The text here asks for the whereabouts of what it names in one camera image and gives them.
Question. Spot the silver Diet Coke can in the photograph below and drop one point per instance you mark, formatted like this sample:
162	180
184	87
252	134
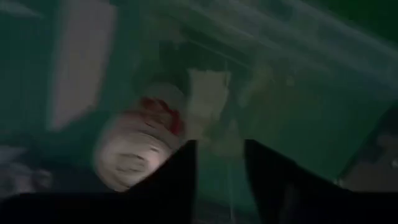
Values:
136	149

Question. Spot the clear plastic bin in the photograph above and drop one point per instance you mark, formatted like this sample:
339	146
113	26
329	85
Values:
280	130

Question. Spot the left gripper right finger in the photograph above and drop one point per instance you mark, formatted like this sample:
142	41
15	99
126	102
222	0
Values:
270	174

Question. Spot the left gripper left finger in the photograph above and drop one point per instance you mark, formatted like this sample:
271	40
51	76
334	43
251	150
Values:
177	174

